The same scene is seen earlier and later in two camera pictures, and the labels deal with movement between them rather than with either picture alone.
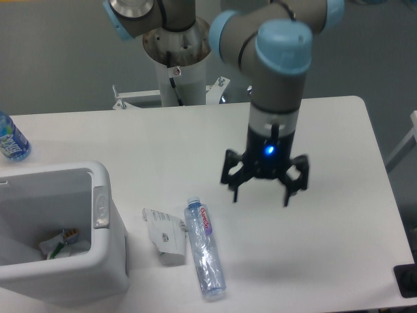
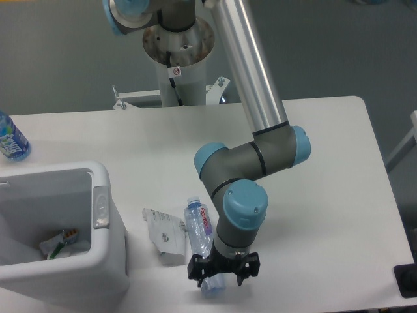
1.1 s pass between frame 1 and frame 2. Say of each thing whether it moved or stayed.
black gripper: moved
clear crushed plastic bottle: stayed
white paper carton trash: stayed
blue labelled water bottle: stayed
